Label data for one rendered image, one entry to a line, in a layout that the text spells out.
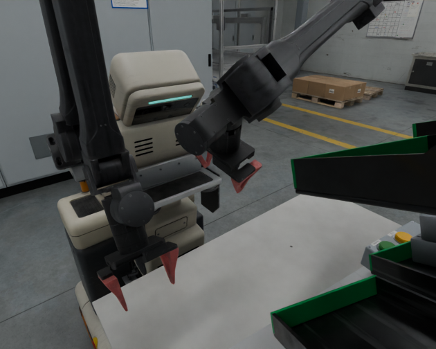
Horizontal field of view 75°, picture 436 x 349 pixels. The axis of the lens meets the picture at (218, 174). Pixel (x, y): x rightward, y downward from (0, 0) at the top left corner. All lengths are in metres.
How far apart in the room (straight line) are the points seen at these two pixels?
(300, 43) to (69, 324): 1.78
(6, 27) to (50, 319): 2.18
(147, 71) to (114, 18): 2.45
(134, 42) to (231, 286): 2.79
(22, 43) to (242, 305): 2.70
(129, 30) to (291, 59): 2.83
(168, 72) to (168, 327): 0.59
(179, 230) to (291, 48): 0.72
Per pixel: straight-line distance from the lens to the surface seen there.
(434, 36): 9.07
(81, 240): 1.18
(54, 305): 2.05
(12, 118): 3.07
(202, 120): 0.40
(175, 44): 3.45
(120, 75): 0.72
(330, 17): 0.57
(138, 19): 3.26
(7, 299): 2.23
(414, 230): 0.93
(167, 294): 0.77
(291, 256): 0.87
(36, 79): 3.03
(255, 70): 0.41
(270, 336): 0.71
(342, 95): 5.99
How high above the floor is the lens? 1.45
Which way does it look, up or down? 28 degrees down
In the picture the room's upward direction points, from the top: straight up
